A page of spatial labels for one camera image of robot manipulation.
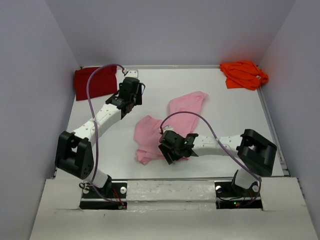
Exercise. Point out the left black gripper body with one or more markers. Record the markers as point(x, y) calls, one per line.
point(137, 99)

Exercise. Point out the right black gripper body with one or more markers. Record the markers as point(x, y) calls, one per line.
point(173, 153)

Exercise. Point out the pink t shirt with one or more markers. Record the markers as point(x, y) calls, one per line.
point(147, 130)

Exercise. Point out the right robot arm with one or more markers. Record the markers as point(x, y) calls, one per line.
point(255, 154)

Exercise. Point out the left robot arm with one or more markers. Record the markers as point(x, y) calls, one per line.
point(74, 153)

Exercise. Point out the dark red folded t shirt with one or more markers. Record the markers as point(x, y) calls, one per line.
point(103, 83)

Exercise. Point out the orange t shirt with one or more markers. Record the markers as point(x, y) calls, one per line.
point(243, 75)

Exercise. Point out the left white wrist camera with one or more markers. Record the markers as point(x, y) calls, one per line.
point(131, 73)

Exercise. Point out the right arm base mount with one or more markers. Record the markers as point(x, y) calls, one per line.
point(231, 196)

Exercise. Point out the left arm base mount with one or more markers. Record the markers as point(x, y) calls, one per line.
point(113, 198)

